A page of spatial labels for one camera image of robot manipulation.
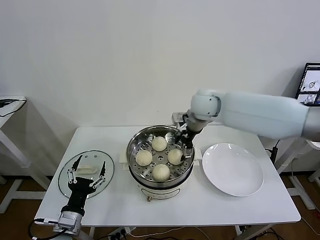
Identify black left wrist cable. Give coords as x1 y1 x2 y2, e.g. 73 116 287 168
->
27 218 61 240

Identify white side table with laptop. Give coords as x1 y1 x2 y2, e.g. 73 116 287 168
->
276 138 320 211

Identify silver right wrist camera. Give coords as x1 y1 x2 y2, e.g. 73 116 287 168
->
171 112 188 124

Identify white steamed baozi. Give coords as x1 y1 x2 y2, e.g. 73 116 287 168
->
166 148 183 165
151 136 168 152
135 150 153 167
151 163 170 181

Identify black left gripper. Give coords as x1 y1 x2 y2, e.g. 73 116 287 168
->
65 154 107 213

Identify grey open laptop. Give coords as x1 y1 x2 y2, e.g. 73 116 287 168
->
294 62 320 107

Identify round glass pot lid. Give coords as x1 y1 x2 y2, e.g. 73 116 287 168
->
57 149 115 201

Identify stainless steel steamer pot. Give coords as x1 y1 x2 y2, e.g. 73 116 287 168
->
118 143 203 203

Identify round white plate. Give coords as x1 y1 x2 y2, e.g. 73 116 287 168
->
202 143 265 198

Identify white power strip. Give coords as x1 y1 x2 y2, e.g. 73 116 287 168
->
107 227 136 238

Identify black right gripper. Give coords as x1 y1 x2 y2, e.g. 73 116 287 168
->
174 126 200 161

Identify black cable on side table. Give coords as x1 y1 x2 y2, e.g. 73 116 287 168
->
0 99 27 118

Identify white side table with cable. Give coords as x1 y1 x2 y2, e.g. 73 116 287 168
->
0 96 53 215

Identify perforated steel steamer basket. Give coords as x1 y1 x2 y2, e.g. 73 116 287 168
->
126 126 196 187

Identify white cord under table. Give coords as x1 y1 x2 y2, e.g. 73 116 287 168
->
132 226 213 238

